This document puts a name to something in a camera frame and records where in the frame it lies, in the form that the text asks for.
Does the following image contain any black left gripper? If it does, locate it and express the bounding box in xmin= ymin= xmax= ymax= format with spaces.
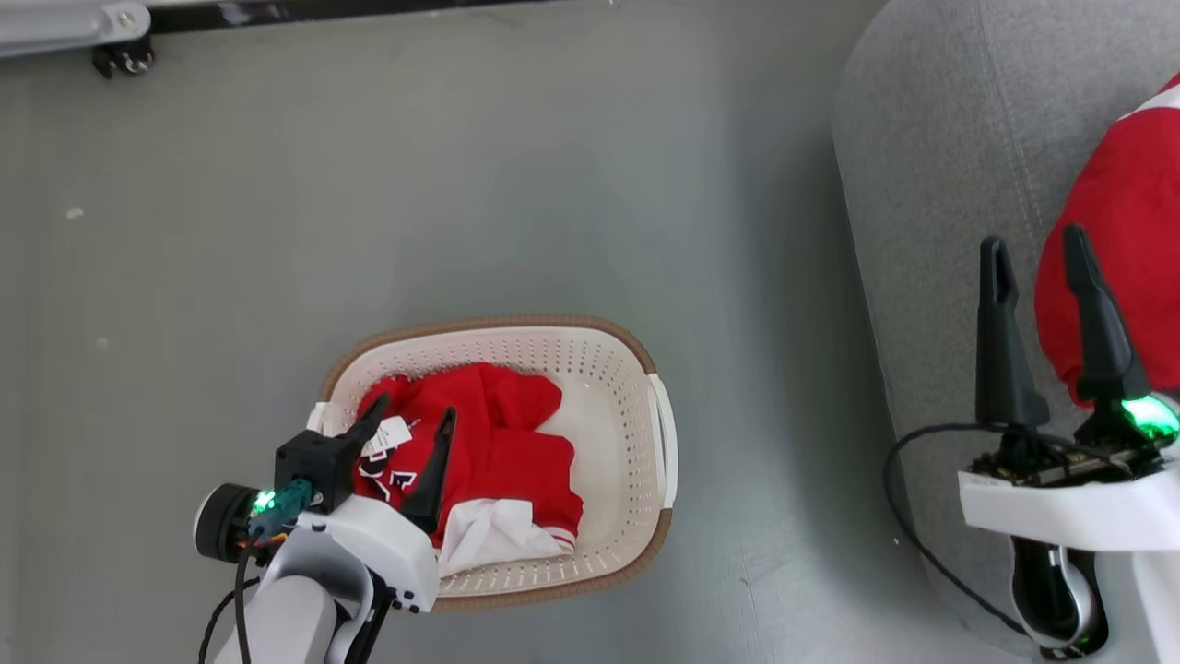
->
xmin=192 ymin=394 xmax=459 ymax=565

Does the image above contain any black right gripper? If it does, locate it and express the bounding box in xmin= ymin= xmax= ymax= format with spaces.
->
xmin=963 ymin=223 xmax=1180 ymax=490

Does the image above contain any red garment with black logo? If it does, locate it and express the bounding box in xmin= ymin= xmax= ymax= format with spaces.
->
xmin=353 ymin=362 xmax=584 ymax=577

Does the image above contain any red garment with white stripe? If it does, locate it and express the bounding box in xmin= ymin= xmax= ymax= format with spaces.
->
xmin=1034 ymin=74 xmax=1180 ymax=407

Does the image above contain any white paper clothing tag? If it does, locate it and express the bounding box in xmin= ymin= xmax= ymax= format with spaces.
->
xmin=362 ymin=416 xmax=413 ymax=459

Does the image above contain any white perforated basket brown rim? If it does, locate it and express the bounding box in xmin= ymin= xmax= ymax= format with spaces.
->
xmin=315 ymin=315 xmax=680 ymax=612

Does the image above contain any black baseboard strip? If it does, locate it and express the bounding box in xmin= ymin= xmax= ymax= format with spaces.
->
xmin=147 ymin=0 xmax=554 ymax=36

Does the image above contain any teal cable connector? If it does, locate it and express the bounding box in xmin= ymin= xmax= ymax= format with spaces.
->
xmin=249 ymin=478 xmax=314 ymax=545

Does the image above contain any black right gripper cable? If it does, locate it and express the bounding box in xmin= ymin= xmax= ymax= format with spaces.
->
xmin=883 ymin=422 xmax=1107 ymax=637

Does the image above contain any black left camera cable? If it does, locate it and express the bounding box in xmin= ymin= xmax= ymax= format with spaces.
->
xmin=233 ymin=544 xmax=254 ymax=664

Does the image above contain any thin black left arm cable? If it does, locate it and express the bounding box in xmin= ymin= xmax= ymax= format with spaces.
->
xmin=196 ymin=576 xmax=264 ymax=664

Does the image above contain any grey metal frame with caster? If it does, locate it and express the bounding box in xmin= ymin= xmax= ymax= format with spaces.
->
xmin=0 ymin=0 xmax=153 ymax=79

